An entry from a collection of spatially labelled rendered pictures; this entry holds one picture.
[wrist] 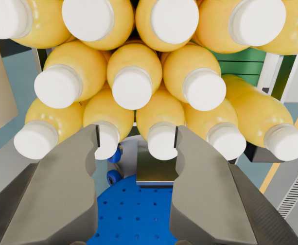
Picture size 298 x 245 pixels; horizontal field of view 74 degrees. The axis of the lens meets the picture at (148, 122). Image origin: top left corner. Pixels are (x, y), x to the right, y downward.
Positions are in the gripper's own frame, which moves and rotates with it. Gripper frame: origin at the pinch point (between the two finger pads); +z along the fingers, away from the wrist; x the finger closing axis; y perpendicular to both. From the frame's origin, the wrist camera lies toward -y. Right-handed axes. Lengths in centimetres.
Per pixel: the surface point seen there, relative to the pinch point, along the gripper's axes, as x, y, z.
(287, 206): 146, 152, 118
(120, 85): -1.8, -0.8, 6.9
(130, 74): -0.9, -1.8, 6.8
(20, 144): -13.0, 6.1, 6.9
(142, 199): 0.7, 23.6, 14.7
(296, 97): 37.3, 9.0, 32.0
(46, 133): -10.3, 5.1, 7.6
